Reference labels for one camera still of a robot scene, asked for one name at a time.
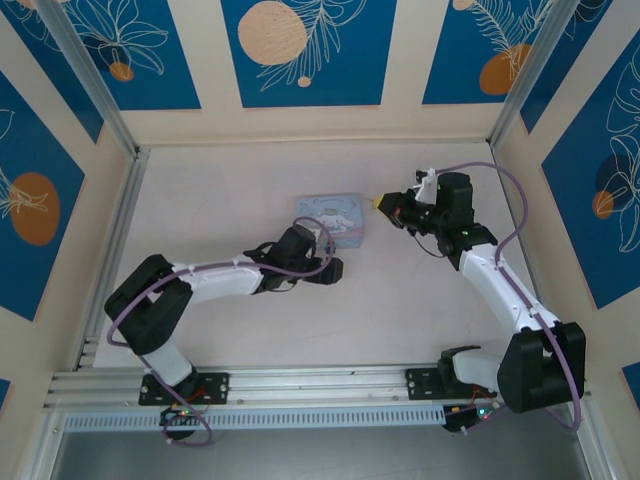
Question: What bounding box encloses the aluminium frame post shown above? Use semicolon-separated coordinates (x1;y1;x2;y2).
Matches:
489;0;574;150
34;0;151;160

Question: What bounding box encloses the right gripper thin black cable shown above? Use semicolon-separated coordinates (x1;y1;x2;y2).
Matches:
413;229;447;260

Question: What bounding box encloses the aluminium side rail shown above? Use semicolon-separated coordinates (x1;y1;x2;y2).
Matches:
492;144;564;362
74;149;150;372

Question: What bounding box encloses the right aluminium side rail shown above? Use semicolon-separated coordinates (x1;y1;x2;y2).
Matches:
492;144;564;362

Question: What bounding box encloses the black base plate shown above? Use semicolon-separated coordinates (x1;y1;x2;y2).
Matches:
406;367;499;402
138;372;232;406

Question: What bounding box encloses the right black controller board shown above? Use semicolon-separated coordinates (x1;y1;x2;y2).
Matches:
443;404;496;435

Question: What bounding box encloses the left aluminium side rail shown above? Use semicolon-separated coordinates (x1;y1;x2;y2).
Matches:
74;149;150;372

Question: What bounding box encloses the light blue plastic pouch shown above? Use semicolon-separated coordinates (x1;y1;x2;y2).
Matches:
294;193;370;250

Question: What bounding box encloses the left aluminium frame post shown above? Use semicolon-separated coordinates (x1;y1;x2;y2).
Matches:
34;0;151;160

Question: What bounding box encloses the white right camera bracket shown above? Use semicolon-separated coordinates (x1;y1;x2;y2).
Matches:
412;166;442;205

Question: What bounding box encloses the left black controller board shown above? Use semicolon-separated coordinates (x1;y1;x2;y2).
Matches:
159;405;202;444

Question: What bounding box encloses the black controller board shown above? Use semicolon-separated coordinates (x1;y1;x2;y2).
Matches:
159;405;202;444
443;404;496;435

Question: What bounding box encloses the grey metal sheet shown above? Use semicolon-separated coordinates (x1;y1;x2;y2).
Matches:
47;399;596;480

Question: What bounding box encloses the white slotted cable duct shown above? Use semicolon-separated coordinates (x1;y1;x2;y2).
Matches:
63;404;448;432

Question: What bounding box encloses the aluminium mounting rail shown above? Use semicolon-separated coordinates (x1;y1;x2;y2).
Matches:
43;360;594;413

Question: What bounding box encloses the right aluminium frame post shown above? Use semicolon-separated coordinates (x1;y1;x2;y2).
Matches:
489;0;574;150

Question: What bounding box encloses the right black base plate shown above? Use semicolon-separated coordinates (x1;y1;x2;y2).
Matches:
406;367;499;402

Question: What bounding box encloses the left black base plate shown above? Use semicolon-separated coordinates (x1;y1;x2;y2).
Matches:
138;372;232;406

